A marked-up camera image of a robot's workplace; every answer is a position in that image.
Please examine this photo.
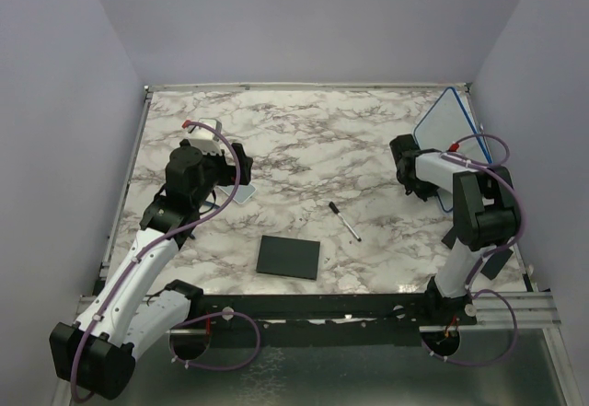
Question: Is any blue-framed whiteboard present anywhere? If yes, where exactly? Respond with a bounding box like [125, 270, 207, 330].
[412, 87, 492, 214]

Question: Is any white black whiteboard marker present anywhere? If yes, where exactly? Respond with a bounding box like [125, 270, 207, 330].
[329, 202, 362, 242]

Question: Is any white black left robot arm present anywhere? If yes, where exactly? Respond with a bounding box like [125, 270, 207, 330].
[50, 139, 253, 403]

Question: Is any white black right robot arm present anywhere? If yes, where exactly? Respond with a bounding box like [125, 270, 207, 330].
[389, 133, 525, 324]

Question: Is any small white-framed grey tablet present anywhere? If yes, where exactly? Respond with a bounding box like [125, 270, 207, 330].
[217, 184, 257, 204]

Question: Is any black rectangular eraser pad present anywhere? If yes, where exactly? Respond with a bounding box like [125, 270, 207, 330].
[256, 236, 320, 281]

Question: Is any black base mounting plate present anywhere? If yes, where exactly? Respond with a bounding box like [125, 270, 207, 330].
[94, 288, 479, 350]

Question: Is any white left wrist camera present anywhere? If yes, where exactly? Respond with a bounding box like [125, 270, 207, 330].
[179, 121, 224, 156]

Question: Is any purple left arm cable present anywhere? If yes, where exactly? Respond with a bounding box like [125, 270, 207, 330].
[72, 120, 261, 402]

